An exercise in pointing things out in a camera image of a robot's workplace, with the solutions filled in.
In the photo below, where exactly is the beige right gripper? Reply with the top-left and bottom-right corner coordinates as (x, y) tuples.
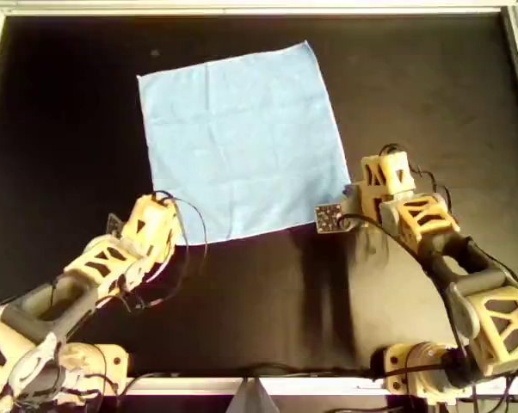
(343, 145), (416, 229)

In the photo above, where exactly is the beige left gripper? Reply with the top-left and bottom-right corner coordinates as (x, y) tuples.
(120, 194), (182, 264)

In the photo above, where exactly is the light blue microfibre cloth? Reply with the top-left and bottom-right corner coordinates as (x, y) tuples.
(136, 40), (353, 248)

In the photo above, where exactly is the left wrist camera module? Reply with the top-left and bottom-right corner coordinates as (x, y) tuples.
(106, 213), (125, 237)

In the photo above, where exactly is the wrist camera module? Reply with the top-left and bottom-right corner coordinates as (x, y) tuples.
(106, 213), (125, 237)
(313, 201), (344, 235)

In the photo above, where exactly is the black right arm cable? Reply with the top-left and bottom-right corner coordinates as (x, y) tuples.
(409, 165), (453, 207)

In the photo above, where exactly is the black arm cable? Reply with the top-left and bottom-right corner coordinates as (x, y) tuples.
(409, 165), (453, 207)
(153, 190), (209, 293)

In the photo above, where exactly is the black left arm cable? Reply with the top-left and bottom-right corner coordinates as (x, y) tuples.
(153, 190), (209, 293)

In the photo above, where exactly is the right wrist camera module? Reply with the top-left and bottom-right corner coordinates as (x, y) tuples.
(313, 201), (344, 235)

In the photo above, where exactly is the beige left arm base mount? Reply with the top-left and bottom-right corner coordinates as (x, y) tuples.
(65, 343), (129, 395)

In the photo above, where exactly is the beige right arm base mount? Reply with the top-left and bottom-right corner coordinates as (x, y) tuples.
(373, 343), (458, 405)

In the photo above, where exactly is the grey cone camera stand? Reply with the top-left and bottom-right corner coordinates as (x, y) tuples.
(226, 378), (281, 413)

